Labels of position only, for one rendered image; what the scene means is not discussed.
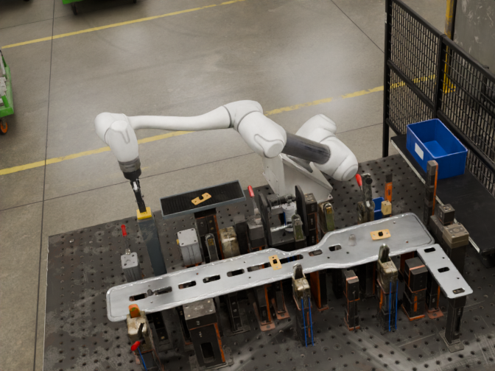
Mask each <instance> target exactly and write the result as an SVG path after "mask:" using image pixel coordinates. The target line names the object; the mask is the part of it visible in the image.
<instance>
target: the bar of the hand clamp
mask: <svg viewBox="0 0 495 371"><path fill-rule="evenodd" d="M361 177H362V198H363V204H364V205H365V211H367V205H366V201H369V203H370V204H371V206H370V209H371V210H373V200H372V188H371V183H372V182H373V180H372V179H371V175H370V174H369V173H367V174H361Z"/></svg>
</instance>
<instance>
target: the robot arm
mask: <svg viewBox="0 0 495 371"><path fill-rule="evenodd" d="M94 127H95V131H96V133H97V135H98V136H99V137H100V138H101V139H102V140H103V141H104V142H105V143H106V144H107V145H108V146H109V147H110V149H111V151H112V153H113V154H114V155H115V156H116V158H117V161H118V164H119V166H120V170H121V171H122V172H123V175H124V178H126V179H128V180H130V184H131V186H132V189H133V192H134V194H135V197H136V202H137V204H138V209H139V212H140V213H143V212H147V209H146V206H145V203H144V198H143V197H144V195H141V189H140V182H139V177H140V175H141V167H140V166H141V161H140V157H139V153H138V142H137V139H136V134H135V132H134V130H139V129H160V130H179V131H202V130H216V129H228V128H233V129H234V130H236V131H237V132H238V133H239V134H240V135H241V137H242V138H243V139H244V141H245V142H246V143H247V145H248V146H249V147H250V148H251V149H252V150H253V151H254V152H255V153H257V154H258V155H261V156H262V157H264V158H274V157H276V156H278V155H279V154H280V153H283V154H285V155H286V156H287V157H288V158H289V159H290V160H293V161H294V162H296V163H297V164H298V165H300V166H302V167H303V168H305V169H306V170H307V171H309V172H310V173H312V172H313V170H312V168H311V166H310V165H309V164H310V163H311V162H313V164H314V166H315V167H316V168H317V169H319V170H321V171H322V172H324V173H326V174H327V175H329V176H331V177H333V178H334V179H335V180H340V181H346V180H350V179H351V178H352V177H353V176H354V175H355V174H356V173H357V170H358V163H357V159H356V157H355V155H354V154H353V153H352V151H351V150H350V149H349V148H348V147H347V146H346V145H345V144H344V143H343V142H341V141H340V140H339V139H337V138H336V135H335V133H336V131H337V127H336V125H335V123H334V122H333V121H332V120H331V119H330V118H328V117H327V116H325V115H323V114H319V115H316V116H313V117H311V118H310V119H309V120H308V121H306V122H305V123H304V124H303V126H302V127H301V128H300V129H299V130H298V131H297V132H296V134H293V133H290V132H287V131H285V130H284V128H283V127H281V126H280V125H278V124H276V123H275V122H274V121H272V120H271V119H269V118H267V117H266V116H264V115H263V110H262V107H261V105H260V104H259V103H258V102H255V101H251V100H242V101H238V102H232V103H229V104H226V105H223V106H221V107H218V108H217V109H215V110H212V111H211V112H208V113H206V114H203V115H201V116H193V117H177V116H131V117H129V116H126V115H125V114H118V113H100V114H99V115H98V116H97V117H96V118H95V120H94Z"/></svg>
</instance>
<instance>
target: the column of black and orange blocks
mask: <svg viewBox="0 0 495 371"><path fill-rule="evenodd" d="M437 180H438V163H437V162H436V161H435V160H429V161H427V165H426V183H424V186H425V187H426V191H425V192H426V193H425V199H424V201H425V203H424V217H423V224H424V226H425V227H426V229H427V230H428V231H429V232H430V227H429V220H430V216H434V214H435V198H436V189H437Z"/></svg>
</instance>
